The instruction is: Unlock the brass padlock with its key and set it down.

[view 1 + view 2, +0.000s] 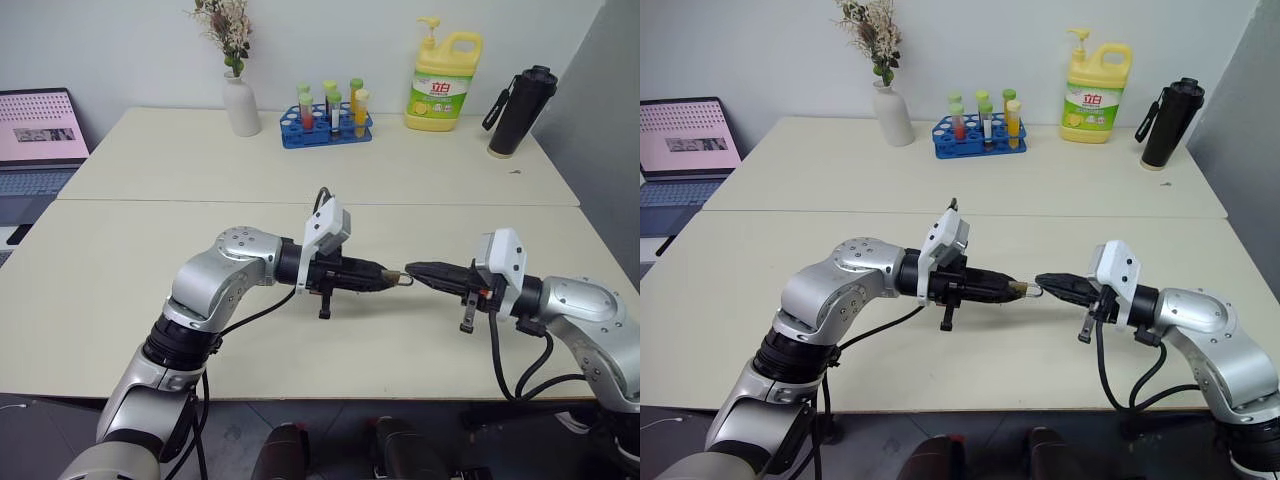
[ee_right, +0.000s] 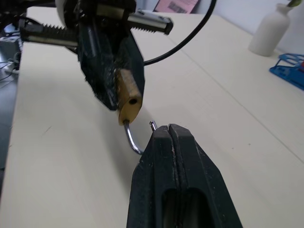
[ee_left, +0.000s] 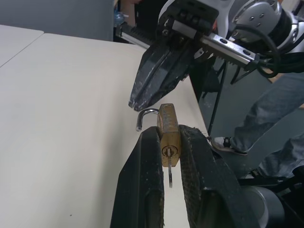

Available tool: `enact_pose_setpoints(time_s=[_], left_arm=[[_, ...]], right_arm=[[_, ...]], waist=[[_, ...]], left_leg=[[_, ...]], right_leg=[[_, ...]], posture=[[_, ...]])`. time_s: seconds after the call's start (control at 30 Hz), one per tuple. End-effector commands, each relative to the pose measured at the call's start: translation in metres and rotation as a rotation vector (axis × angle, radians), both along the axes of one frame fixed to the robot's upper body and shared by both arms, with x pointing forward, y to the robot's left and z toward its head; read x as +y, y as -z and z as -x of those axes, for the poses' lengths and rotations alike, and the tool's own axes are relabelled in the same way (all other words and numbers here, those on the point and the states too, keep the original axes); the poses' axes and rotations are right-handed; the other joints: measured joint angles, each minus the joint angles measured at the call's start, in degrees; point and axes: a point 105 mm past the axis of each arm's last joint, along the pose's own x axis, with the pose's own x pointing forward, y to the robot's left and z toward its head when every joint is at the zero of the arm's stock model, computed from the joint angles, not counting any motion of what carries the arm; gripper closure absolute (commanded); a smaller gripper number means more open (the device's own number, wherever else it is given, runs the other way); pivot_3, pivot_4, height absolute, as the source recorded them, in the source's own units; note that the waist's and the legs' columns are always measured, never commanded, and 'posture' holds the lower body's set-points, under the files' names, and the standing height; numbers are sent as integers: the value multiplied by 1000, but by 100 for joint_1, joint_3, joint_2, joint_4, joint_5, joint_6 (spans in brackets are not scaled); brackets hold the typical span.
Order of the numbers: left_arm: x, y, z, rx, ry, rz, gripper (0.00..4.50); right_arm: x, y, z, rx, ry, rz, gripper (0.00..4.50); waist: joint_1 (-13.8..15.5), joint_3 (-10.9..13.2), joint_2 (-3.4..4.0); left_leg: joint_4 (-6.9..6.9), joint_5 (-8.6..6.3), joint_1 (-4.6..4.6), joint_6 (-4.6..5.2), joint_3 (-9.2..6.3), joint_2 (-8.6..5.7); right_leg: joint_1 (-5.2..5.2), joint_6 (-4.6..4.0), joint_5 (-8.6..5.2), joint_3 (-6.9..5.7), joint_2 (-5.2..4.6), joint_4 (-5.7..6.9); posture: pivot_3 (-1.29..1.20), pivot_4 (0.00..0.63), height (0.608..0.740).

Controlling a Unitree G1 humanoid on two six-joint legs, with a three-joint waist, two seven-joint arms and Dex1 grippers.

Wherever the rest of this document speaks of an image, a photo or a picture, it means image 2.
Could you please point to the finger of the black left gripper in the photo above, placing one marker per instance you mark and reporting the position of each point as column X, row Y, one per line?
column 134, row 59
column 99, row 69

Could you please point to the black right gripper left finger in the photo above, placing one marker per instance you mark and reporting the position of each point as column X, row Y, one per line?
column 152, row 180

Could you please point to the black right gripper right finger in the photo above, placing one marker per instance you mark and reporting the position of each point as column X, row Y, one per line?
column 202, row 175

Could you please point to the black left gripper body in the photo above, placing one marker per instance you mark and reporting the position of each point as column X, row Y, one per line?
column 104, row 16

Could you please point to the brass padlock with steel shackle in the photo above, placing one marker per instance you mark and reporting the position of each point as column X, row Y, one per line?
column 129, row 95

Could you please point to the pink printed paper sheet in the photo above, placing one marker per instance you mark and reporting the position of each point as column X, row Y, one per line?
column 175, row 6

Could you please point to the grey device box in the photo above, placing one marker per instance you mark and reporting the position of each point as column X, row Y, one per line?
column 8, row 47

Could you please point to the blue plastic rack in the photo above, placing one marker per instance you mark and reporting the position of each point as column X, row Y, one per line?
column 288, row 69

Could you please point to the white bottle vase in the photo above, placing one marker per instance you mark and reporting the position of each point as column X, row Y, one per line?
column 269, row 32

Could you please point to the green plant sprig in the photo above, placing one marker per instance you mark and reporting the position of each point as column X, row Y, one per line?
column 293, row 2

